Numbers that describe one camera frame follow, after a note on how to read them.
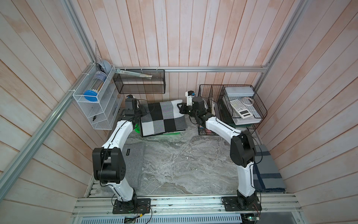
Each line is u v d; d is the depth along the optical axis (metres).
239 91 0.99
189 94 0.80
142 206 0.73
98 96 0.70
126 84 1.04
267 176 0.82
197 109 0.73
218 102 1.13
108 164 0.47
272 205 0.75
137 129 0.95
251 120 0.88
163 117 0.90
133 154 0.88
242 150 0.54
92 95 0.68
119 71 0.91
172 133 0.92
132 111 0.68
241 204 0.66
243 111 0.88
